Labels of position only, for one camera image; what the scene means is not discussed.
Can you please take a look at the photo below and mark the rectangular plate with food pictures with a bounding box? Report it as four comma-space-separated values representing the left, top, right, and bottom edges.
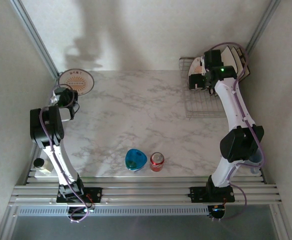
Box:
237, 47, 251, 77

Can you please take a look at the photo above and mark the glass bottle black cap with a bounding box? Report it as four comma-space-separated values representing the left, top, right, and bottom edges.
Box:
33, 158, 54, 175

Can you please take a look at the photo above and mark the blue plastic cup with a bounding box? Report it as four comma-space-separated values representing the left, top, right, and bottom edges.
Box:
245, 151, 265, 175

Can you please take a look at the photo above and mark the blue triangular container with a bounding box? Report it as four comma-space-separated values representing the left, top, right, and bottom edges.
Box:
124, 148, 148, 173

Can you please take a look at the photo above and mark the red soda can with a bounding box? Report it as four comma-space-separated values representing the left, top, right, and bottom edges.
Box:
149, 151, 165, 173

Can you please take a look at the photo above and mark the black controller box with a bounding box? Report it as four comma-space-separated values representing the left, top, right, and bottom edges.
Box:
207, 204, 228, 222
66, 205, 96, 223

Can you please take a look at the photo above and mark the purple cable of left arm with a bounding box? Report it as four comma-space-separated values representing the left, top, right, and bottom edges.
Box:
38, 84, 95, 223

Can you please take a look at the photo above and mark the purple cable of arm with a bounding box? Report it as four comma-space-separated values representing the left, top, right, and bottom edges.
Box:
207, 41, 266, 221
38, 84, 95, 223

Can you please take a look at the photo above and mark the wire dish rack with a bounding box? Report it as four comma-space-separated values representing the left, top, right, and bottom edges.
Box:
178, 56, 251, 120

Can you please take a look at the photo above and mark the aluminium corner post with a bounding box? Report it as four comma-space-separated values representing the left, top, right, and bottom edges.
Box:
9, 0, 63, 80
244, 0, 282, 55

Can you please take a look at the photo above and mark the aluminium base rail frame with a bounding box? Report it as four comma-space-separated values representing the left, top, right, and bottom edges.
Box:
7, 168, 284, 208

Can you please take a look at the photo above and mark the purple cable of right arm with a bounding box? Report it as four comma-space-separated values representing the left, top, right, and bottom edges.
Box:
207, 41, 266, 221

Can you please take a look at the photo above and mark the grey slotted cable duct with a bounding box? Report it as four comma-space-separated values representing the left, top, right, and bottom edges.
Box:
17, 205, 211, 217

